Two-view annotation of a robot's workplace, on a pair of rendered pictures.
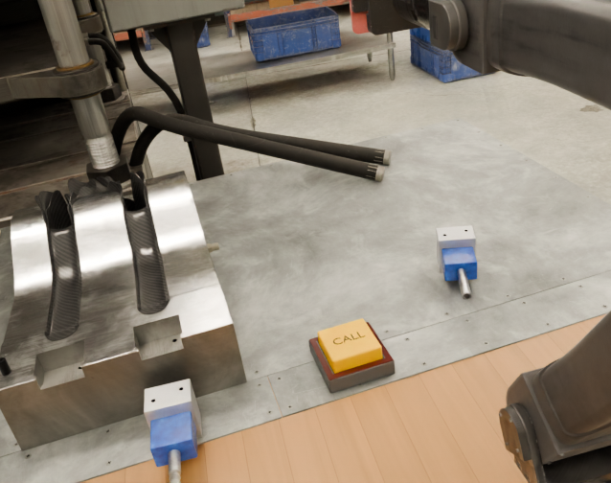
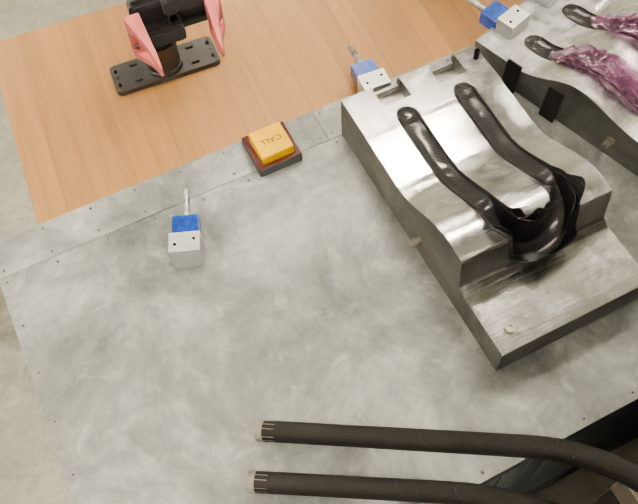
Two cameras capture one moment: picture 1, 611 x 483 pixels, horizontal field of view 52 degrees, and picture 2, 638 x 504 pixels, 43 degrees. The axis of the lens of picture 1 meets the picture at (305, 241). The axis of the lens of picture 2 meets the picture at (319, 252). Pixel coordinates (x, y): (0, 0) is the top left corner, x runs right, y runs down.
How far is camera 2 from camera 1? 1.56 m
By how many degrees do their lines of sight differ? 89
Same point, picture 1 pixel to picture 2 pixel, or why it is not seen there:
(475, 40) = not seen: outside the picture
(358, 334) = (263, 142)
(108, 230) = (494, 180)
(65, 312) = (480, 115)
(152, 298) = (416, 129)
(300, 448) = (296, 94)
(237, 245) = (406, 292)
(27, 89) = not seen: outside the picture
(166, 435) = (366, 65)
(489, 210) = (143, 350)
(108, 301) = (448, 121)
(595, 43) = not seen: outside the picture
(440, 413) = (216, 120)
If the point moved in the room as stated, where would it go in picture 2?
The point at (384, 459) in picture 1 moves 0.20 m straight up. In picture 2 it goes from (248, 92) to (235, 10)
